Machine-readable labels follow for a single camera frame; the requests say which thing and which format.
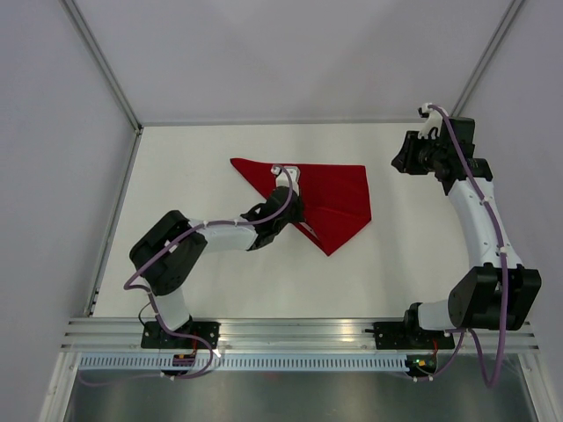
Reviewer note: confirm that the white slotted cable duct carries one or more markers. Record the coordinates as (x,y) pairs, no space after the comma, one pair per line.
(249,362)

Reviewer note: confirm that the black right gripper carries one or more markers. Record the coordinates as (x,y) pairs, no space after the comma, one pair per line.
(405,161)

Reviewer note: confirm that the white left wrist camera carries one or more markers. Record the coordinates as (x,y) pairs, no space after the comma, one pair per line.
(286,181)

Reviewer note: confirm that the aluminium frame post left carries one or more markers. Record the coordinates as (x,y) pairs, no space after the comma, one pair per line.
(95,51)

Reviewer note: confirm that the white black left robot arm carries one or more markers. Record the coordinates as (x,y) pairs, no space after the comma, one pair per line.
(169,251)

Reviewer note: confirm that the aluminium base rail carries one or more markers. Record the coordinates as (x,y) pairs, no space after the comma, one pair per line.
(324,335)

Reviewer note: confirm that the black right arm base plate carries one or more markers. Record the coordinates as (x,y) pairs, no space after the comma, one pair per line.
(411,336)

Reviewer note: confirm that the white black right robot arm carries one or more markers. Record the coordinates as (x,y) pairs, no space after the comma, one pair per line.
(498,290)

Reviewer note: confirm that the red cloth napkin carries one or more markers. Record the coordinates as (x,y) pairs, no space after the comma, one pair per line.
(335,196)

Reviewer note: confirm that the aluminium frame post right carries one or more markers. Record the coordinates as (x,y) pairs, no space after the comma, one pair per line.
(492,48)

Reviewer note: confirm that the aluminium frame post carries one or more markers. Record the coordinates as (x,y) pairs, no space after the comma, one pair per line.
(95,51)
(492,48)

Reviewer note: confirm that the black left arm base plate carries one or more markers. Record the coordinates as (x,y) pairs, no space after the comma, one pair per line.
(189,336)

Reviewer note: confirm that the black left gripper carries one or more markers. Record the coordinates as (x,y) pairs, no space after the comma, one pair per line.
(298,217)

